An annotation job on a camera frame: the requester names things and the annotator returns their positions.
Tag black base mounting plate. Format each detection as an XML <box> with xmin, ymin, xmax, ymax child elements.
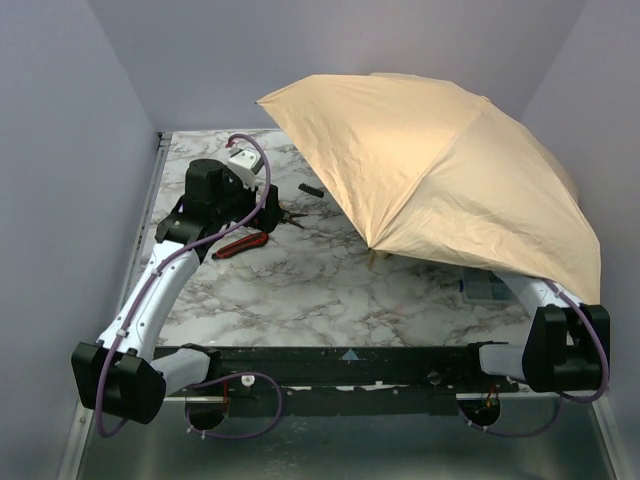
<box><xmin>176</xmin><ymin>344</ymin><xmax>519</xmax><ymax>417</ymax></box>

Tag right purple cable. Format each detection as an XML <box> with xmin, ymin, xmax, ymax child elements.
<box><xmin>459</xmin><ymin>279</ymin><xmax>612</xmax><ymax>437</ymax></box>

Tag clear plastic screw box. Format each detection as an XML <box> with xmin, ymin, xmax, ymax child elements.
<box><xmin>459</xmin><ymin>267</ymin><xmax>516</xmax><ymax>305</ymax></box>

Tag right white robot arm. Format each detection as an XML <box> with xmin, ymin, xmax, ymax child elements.
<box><xmin>478</xmin><ymin>272</ymin><xmax>610</xmax><ymax>403</ymax></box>

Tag red black utility knife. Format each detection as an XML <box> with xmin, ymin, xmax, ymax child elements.
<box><xmin>212</xmin><ymin>232</ymin><xmax>269</xmax><ymax>260</ymax></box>

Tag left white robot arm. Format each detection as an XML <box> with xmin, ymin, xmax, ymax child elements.
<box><xmin>71</xmin><ymin>149</ymin><xmax>279</xmax><ymax>424</ymax></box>

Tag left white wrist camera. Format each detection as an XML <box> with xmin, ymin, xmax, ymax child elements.
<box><xmin>227</xmin><ymin>146</ymin><xmax>264</xmax><ymax>189</ymax></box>

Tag black bit holder strip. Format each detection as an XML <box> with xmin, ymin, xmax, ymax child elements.
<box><xmin>298</xmin><ymin>183</ymin><xmax>324</xmax><ymax>198</ymax></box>

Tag beige umbrella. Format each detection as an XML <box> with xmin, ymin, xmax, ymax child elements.
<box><xmin>260</xmin><ymin>73</ymin><xmax>601</xmax><ymax>304</ymax></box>

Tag yellow handled pliers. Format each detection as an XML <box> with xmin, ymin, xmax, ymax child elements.
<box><xmin>280</xmin><ymin>211</ymin><xmax>305</xmax><ymax>229</ymax></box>

